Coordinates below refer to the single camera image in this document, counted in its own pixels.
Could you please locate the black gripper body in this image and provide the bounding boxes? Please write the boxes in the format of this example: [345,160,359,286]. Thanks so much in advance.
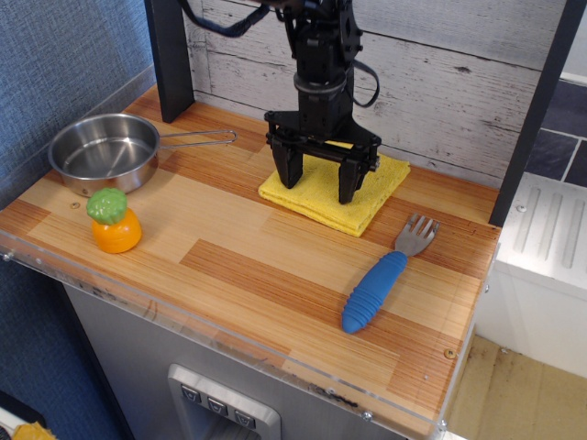
[264,77,381,172]

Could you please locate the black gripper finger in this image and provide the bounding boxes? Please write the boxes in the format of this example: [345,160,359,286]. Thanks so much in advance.
[270,137,304,189]
[338,159,370,204]

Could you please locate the yellow cloth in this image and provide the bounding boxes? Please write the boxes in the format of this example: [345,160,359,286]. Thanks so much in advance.
[258,140,412,238]

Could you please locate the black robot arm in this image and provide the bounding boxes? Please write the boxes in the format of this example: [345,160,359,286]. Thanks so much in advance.
[265,1,382,204]

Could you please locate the small steel pan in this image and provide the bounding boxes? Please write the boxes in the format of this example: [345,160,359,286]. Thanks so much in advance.
[48,113,238,197]

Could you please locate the orange toy pineapple green top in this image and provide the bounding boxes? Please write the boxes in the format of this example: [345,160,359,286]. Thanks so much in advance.
[86,188,142,254]

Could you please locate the clear acrylic table edge guard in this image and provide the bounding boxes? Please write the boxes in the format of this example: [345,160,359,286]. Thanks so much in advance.
[1,219,499,439]

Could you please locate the white ribbed plastic box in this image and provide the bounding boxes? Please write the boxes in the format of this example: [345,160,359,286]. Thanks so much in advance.
[475,173,586,376]

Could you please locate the silver toy fridge dispenser panel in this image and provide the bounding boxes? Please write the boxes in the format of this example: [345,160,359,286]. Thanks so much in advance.
[168,364,282,439]

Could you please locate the yellow object bottom left corner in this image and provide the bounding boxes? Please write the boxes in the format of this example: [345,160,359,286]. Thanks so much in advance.
[12,423,57,440]

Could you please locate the blue handled metal fork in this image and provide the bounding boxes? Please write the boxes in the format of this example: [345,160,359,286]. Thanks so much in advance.
[341,214,440,334]

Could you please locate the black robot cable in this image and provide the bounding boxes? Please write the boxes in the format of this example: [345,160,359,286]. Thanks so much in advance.
[179,0,271,39]

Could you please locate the black left frame post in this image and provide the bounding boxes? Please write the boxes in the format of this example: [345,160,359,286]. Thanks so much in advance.
[144,0,194,123]

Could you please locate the black frame post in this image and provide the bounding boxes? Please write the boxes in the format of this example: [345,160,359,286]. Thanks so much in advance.
[489,0,586,227]
[144,0,194,123]

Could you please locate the black right frame post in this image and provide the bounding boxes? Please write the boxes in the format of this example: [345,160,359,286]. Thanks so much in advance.
[489,0,586,227]

